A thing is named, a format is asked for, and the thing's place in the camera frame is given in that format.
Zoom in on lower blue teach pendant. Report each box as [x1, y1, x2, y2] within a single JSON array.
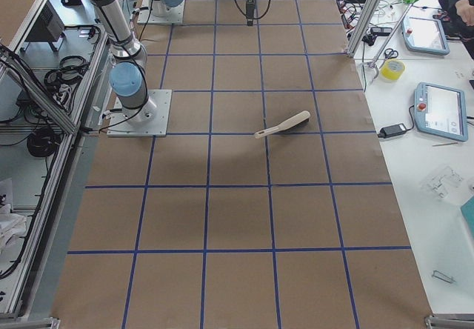
[[413, 82, 468, 142]]

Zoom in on black power adapter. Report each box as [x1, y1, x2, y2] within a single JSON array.
[[377, 123, 408, 139]]

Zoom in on yellow tape roll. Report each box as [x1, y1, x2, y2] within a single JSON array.
[[380, 59, 405, 81]]

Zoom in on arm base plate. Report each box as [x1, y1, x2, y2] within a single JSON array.
[[137, 0, 185, 25], [107, 90, 172, 137]]

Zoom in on beige hand brush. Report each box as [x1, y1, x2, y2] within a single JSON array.
[[253, 110, 310, 139]]

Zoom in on blue teach pendant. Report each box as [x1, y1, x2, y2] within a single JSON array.
[[402, 16, 450, 56], [413, 82, 468, 142]]

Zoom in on aluminium frame post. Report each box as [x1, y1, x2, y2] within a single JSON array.
[[346, 0, 381, 58]]

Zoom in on white crumpled cloth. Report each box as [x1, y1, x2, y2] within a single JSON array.
[[0, 179, 27, 259]]

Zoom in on upper blue teach pendant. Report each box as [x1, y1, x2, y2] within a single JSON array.
[[402, 16, 450, 56]]

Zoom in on black scissors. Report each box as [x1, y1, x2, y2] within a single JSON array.
[[384, 48, 398, 60]]

